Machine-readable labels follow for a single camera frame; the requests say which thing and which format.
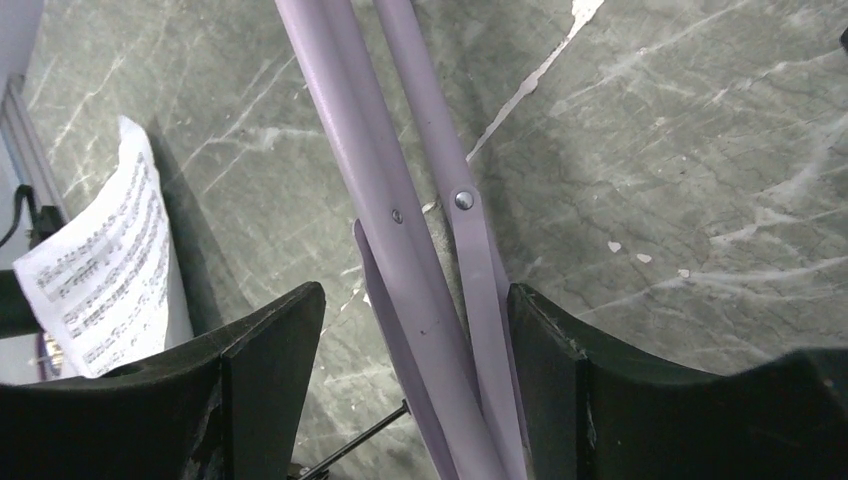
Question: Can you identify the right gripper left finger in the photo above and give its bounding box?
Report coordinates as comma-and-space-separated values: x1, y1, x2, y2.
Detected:
1, 282, 326, 479

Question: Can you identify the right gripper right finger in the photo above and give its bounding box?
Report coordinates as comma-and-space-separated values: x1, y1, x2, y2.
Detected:
508, 283, 847, 479

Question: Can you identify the lilac perforated music stand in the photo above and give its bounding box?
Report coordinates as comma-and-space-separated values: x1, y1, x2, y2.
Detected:
277, 1, 528, 479

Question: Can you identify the lower sheet music page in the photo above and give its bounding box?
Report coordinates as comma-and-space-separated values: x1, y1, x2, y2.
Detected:
165, 241, 194, 350

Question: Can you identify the sheet music page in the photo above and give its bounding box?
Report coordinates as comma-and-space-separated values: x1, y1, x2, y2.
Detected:
13, 116, 171, 378
165, 241, 194, 350

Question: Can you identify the top sheet music page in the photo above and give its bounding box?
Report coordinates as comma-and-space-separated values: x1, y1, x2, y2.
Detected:
13, 116, 171, 378

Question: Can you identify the black microphone shock mount stand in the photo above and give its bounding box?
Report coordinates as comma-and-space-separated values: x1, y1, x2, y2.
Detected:
286, 399, 410, 480

